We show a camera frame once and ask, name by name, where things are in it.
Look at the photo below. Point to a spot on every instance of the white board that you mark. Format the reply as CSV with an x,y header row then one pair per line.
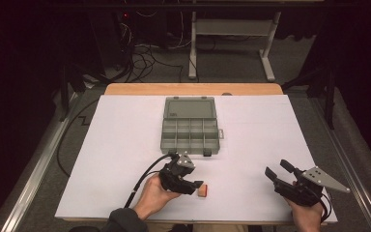
x,y
238,145

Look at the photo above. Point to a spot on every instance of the black metal stand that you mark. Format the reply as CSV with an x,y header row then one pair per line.
x,y
65,93
330,100

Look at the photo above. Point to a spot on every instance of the wooden table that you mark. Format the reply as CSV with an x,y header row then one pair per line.
x,y
190,89

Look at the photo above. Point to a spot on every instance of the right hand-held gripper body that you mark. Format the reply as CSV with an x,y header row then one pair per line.
x,y
306,196

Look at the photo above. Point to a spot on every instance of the grey plastic compartment box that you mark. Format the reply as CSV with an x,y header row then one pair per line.
x,y
190,135

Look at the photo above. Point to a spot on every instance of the person's right hand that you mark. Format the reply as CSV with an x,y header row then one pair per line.
x,y
307,219

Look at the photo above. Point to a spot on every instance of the white metal desk frame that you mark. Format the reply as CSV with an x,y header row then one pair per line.
x,y
235,27

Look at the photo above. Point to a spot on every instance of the small orange eraser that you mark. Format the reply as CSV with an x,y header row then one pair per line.
x,y
203,191

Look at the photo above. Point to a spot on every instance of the person's left hand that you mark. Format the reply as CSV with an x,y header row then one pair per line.
x,y
151,198

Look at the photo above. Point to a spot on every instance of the aluminium rail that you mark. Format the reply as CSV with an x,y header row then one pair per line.
x,y
35,174
351,174

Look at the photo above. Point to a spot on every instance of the dark equipment with red light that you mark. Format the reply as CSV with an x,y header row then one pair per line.
x,y
125,15

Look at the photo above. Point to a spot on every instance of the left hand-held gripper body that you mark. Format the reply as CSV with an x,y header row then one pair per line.
x,y
174,180

